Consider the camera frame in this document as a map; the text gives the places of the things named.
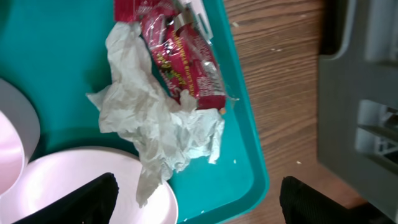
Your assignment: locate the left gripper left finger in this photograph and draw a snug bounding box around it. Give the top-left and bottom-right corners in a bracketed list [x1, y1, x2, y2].
[14, 172, 119, 224]

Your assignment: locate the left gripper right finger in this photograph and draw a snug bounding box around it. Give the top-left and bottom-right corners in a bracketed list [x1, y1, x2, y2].
[279, 176, 394, 224]

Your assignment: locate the large pink plate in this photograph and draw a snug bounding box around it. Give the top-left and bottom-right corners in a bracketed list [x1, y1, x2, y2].
[1, 147, 178, 224]

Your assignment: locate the white tissue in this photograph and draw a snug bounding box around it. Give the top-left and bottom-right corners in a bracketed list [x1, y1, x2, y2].
[87, 22, 225, 207]

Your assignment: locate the red snack wrapper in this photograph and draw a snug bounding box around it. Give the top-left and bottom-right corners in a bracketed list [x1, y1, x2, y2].
[114, 0, 227, 110]

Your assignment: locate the white plastic fork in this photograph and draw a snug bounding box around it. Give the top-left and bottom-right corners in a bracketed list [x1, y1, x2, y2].
[183, 0, 213, 40]

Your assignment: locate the grey dishwasher rack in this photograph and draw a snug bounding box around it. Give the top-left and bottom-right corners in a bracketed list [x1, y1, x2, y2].
[318, 0, 397, 221]

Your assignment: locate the teal serving tray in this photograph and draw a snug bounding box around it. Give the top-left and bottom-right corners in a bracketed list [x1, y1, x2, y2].
[1, 0, 269, 223]

